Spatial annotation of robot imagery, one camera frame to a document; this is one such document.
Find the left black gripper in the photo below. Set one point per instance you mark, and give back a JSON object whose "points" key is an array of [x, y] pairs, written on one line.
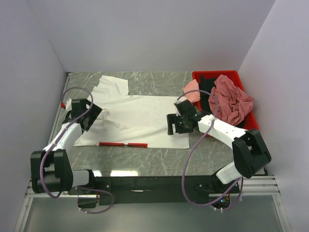
{"points": [[94, 112]]}

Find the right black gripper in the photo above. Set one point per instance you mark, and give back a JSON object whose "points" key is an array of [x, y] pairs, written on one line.
{"points": [[172, 119]]}

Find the white t shirt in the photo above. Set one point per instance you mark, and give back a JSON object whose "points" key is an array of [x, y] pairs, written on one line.
{"points": [[131, 118]]}

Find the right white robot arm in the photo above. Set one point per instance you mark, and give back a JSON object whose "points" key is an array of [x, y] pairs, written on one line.
{"points": [[250, 152]]}

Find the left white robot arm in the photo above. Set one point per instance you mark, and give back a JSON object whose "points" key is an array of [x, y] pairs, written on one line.
{"points": [[50, 167]]}

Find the light pink t shirt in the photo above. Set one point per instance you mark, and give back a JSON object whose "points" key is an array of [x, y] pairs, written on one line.
{"points": [[191, 91]]}

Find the dusty pink t shirt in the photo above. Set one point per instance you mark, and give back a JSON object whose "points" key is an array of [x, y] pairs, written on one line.
{"points": [[228, 102]]}

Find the black base beam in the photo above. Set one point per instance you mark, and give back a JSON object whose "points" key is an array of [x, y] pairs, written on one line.
{"points": [[154, 189]]}

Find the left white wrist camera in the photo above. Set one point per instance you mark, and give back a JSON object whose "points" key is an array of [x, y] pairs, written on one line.
{"points": [[67, 105]]}

